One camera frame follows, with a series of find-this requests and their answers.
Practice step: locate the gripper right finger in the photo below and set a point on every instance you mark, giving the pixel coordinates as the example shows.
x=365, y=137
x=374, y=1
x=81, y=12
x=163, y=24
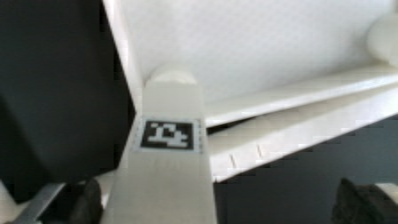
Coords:
x=367, y=203

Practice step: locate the white L-shaped fence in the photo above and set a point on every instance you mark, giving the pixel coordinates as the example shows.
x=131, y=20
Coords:
x=282, y=133

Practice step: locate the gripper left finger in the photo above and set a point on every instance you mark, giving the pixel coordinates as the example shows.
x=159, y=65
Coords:
x=67, y=204

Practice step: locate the white desk top tray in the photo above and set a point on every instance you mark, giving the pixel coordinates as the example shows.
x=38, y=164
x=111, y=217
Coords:
x=275, y=51

